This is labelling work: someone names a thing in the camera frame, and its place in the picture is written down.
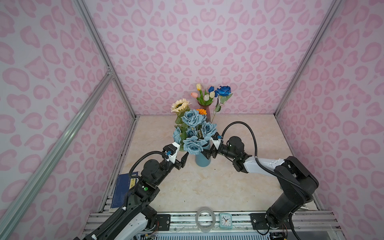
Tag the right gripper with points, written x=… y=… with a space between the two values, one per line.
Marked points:
x=214 y=150

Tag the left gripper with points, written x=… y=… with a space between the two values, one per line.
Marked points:
x=179 y=160

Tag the teal cylindrical vase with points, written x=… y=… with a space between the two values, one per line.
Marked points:
x=201 y=160

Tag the blue rose bouquet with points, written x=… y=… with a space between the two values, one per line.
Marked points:
x=193 y=132

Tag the orange flower stem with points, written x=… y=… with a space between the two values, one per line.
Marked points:
x=202 y=111

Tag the cream sunflower stem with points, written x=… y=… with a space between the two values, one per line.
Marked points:
x=179 y=108

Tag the pink tulip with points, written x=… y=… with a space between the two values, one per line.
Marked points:
x=197 y=97

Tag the dark blue rose stem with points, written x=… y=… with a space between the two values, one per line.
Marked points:
x=223 y=94

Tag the small blue tulip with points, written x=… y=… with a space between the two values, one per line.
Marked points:
x=211 y=89

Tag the yellow tulip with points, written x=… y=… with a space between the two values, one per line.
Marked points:
x=199 y=89

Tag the red glass vase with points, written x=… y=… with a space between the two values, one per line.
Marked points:
x=208 y=116

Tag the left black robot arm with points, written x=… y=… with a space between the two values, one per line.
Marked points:
x=135 y=214

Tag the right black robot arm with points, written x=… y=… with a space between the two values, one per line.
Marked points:
x=296 y=181

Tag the blue book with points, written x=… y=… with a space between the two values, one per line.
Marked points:
x=124 y=184

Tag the small teal alarm clock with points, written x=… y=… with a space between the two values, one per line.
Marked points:
x=225 y=221

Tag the clear tape roll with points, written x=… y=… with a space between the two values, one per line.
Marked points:
x=205 y=219

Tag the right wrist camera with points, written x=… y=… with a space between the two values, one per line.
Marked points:
x=217 y=144

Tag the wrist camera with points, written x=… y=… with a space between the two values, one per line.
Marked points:
x=217 y=144
x=171 y=152

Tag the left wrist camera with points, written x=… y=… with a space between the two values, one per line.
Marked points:
x=171 y=152

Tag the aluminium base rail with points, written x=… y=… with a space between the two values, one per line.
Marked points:
x=309 y=225

